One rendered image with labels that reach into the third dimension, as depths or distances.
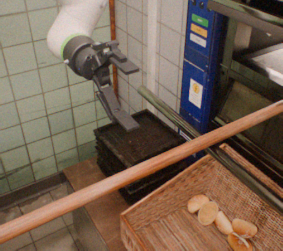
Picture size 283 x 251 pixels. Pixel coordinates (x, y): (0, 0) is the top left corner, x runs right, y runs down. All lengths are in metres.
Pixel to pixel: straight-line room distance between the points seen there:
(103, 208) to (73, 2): 0.87
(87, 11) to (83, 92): 1.19
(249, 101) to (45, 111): 1.20
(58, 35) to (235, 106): 0.69
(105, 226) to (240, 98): 0.71
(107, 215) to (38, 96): 0.84
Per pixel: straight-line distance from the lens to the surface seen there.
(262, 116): 0.92
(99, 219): 1.43
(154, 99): 0.98
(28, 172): 2.25
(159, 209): 1.35
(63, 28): 0.92
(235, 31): 1.20
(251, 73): 1.19
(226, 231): 1.36
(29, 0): 1.77
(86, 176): 1.59
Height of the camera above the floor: 1.71
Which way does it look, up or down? 35 degrees down
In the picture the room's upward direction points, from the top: straight up
